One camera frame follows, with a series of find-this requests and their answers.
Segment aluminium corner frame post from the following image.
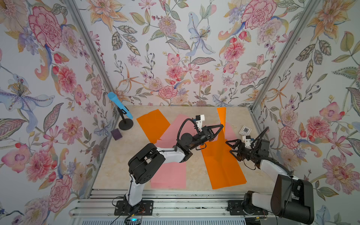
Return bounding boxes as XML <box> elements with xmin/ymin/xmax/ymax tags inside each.
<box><xmin>249</xmin><ymin>1</ymin><xmax>319</xmax><ymax>113</ymax></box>

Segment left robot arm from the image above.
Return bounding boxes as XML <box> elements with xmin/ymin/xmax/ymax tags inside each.
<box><xmin>114</xmin><ymin>119</ymin><xmax>224</xmax><ymax>216</ymax></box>

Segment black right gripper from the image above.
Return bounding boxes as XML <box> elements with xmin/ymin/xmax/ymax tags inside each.
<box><xmin>226</xmin><ymin>140</ymin><xmax>258</xmax><ymax>161</ymax></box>

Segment left aluminium frame post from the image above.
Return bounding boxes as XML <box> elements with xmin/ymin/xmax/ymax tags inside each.
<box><xmin>64</xmin><ymin>0</ymin><xmax>114</xmax><ymax>92</ymax></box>

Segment purple cube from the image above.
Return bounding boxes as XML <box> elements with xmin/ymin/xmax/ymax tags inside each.
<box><xmin>111</xmin><ymin>128</ymin><xmax>122</xmax><ymax>141</ymax></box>

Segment large pink paper sheet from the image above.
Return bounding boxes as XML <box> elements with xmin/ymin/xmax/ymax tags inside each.
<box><xmin>151</xmin><ymin>114</ymin><xmax>188</xmax><ymax>189</ymax></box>

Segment blue microphone on stand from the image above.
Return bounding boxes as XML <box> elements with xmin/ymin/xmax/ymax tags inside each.
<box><xmin>107</xmin><ymin>92</ymin><xmax>134</xmax><ymax>130</ymax></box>

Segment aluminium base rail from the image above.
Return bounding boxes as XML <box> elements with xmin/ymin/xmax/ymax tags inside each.
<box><xmin>68</xmin><ymin>189</ymin><xmax>310</xmax><ymax>225</ymax></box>

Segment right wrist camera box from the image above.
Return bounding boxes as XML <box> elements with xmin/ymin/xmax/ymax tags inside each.
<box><xmin>242</xmin><ymin>136</ymin><xmax>253</xmax><ymax>148</ymax></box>

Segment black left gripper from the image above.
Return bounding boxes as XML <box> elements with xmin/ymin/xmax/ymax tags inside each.
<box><xmin>186</xmin><ymin>127</ymin><xmax>222</xmax><ymax>151</ymax></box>

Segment white playing card box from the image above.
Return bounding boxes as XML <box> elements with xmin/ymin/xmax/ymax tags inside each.
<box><xmin>239</xmin><ymin>126</ymin><xmax>252</xmax><ymax>137</ymax></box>

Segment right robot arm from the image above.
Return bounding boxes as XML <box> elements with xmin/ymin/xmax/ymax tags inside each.
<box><xmin>226</xmin><ymin>138</ymin><xmax>315</xmax><ymax>225</ymax></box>

